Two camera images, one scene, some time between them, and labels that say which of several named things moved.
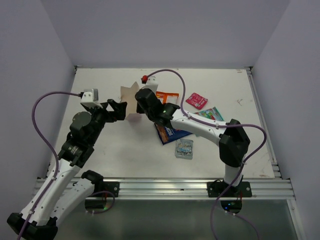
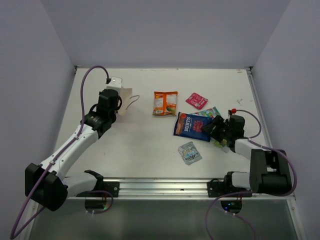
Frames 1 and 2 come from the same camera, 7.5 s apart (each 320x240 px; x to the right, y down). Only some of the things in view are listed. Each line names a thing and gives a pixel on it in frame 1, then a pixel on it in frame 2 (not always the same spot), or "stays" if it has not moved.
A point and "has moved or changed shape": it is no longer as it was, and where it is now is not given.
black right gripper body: x=139 y=110 to x=227 y=131
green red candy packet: x=212 y=113 stays
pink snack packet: x=197 y=101 stays
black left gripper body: x=100 y=116 to x=116 y=108
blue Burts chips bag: x=167 y=135 has moved or changed shape
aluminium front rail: x=192 y=187 stays
